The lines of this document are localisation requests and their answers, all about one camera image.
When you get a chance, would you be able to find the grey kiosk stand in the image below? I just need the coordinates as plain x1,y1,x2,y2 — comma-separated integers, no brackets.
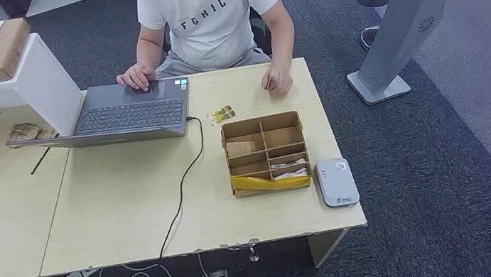
336,0,491,109

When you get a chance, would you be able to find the person's left hand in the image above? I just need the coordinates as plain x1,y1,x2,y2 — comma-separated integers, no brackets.
259,63,296,98

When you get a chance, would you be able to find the black pen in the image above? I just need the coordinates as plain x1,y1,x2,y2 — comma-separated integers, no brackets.
26,132,65,176

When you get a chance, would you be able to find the black office chair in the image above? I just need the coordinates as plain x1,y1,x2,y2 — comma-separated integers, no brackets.
158,5,275,70

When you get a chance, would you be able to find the grey white card reader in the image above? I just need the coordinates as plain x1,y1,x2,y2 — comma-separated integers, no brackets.
313,156,362,210

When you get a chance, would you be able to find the metal hook under desk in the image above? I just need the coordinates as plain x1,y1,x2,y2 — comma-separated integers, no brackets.
246,242,261,264

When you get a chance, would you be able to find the white desk shelf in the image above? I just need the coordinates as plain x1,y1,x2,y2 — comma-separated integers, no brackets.
0,28,88,146

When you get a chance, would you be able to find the person's right hand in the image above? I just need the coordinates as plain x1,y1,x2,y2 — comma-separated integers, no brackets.
114,61,160,97

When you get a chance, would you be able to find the person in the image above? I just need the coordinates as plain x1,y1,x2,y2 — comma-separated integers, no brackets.
105,0,303,117

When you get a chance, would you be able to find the black laptop power cable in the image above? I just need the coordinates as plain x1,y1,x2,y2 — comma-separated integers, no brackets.
141,114,220,261

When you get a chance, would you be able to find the round metal stanchion base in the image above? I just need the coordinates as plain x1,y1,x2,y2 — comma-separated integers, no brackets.
358,24,384,53

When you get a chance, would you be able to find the white desk leg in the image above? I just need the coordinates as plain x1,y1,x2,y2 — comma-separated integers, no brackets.
306,228,354,269

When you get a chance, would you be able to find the stack of patterned cards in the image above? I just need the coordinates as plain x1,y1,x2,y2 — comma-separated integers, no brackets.
4,119,59,146

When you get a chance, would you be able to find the grey laptop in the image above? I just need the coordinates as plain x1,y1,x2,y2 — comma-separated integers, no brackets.
0,74,197,160

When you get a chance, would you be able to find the cardboard divider box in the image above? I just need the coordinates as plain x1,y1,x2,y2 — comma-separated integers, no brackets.
218,109,315,201

